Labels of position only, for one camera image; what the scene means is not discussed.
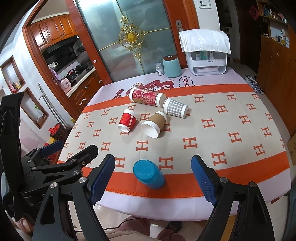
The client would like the frosted glass door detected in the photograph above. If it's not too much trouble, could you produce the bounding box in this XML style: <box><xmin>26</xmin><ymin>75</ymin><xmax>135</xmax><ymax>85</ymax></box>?
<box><xmin>76</xmin><ymin>0</ymin><xmax>177</xmax><ymax>82</ymax></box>

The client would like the orange H-pattern blanket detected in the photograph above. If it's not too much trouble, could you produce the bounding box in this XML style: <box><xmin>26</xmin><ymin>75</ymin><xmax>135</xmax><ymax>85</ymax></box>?
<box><xmin>59</xmin><ymin>84</ymin><xmax>291</xmax><ymax>201</ymax></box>

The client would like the wooden kitchen cabinet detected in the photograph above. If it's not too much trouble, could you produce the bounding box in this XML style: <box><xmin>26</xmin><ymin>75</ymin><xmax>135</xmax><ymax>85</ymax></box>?
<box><xmin>22</xmin><ymin>1</ymin><xmax>112</xmax><ymax>120</ymax></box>

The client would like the tall red patterned cup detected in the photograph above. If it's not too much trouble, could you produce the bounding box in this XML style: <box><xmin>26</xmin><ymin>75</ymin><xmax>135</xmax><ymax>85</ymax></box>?
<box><xmin>129</xmin><ymin>87</ymin><xmax>167</xmax><ymax>107</ymax></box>

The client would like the white countertop appliance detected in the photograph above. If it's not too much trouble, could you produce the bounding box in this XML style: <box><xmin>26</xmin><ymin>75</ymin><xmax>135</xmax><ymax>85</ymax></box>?
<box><xmin>185</xmin><ymin>51</ymin><xmax>227</xmax><ymax>76</ymax></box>

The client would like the teal canister with lid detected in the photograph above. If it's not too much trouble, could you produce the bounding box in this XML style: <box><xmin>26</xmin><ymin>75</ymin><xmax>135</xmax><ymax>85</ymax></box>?
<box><xmin>163</xmin><ymin>55</ymin><xmax>182</xmax><ymax>78</ymax></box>

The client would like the small red paper cup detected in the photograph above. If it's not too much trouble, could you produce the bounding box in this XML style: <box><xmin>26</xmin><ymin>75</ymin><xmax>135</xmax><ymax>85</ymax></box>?
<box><xmin>118</xmin><ymin>109</ymin><xmax>138</xmax><ymax>133</ymax></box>

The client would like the pink rice cooker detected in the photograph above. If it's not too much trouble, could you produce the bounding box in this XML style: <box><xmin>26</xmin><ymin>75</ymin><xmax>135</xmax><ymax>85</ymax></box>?
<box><xmin>61</xmin><ymin>78</ymin><xmax>72</xmax><ymax>94</ymax></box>

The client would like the dark wooden side cabinet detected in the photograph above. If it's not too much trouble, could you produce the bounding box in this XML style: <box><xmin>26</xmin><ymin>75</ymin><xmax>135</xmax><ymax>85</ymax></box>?
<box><xmin>257</xmin><ymin>1</ymin><xmax>295</xmax><ymax>136</ymax></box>

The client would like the small white pill bottle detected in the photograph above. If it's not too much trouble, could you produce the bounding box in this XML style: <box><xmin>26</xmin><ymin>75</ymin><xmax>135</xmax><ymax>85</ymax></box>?
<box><xmin>155</xmin><ymin>62</ymin><xmax>165</xmax><ymax>76</ymax></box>

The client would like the white cloth cover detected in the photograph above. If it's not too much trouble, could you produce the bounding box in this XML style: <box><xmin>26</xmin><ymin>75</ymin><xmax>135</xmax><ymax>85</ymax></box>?
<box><xmin>179</xmin><ymin>29</ymin><xmax>231</xmax><ymax>54</ymax></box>

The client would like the grey checked paper cup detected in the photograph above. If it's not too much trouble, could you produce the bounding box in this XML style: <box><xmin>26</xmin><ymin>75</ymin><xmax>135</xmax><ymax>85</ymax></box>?
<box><xmin>163</xmin><ymin>97</ymin><xmax>188</xmax><ymax>118</ymax></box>

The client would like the brown sleeve paper cup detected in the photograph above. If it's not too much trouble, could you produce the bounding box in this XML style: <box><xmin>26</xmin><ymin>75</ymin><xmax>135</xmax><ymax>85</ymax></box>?
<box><xmin>141</xmin><ymin>111</ymin><xmax>167</xmax><ymax>138</ymax></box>

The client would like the blue plastic cup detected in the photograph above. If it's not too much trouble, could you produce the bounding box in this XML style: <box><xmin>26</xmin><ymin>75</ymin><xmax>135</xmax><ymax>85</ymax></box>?
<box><xmin>133</xmin><ymin>160</ymin><xmax>165</xmax><ymax>189</ymax></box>

